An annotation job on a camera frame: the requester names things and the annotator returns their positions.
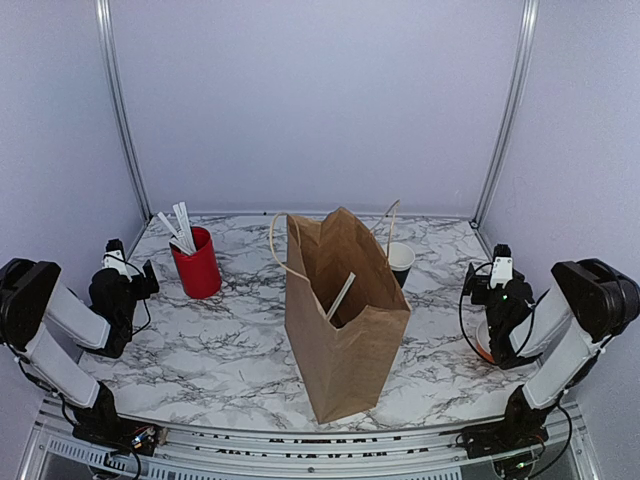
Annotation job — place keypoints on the aluminium frame post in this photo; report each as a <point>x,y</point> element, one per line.
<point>109,51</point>
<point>516,89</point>

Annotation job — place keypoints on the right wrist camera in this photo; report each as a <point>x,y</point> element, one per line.
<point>502,266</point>

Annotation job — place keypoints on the right aluminium frame post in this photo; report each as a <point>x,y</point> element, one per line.
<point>516,89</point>

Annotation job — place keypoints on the red cylindrical holder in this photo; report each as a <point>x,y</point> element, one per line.
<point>199,272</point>

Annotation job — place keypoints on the white straw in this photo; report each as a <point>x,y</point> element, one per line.
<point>339,298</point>
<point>181,214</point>
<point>178,236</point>

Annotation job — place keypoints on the orange white bowl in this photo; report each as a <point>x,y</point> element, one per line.
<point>483,341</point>

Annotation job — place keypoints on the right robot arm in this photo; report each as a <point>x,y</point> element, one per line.
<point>588,304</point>

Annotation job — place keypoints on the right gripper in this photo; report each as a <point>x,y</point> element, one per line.
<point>479,281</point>

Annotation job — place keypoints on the left aluminium frame post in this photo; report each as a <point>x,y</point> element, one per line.
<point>109,51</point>

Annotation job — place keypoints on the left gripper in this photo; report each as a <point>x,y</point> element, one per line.
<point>143,289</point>

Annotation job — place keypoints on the front aluminium rail base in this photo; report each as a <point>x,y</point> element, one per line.
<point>196,452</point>

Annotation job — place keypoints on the brown paper bag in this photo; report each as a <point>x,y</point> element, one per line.
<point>344,362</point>

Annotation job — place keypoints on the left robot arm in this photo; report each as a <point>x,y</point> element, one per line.
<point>35,302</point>

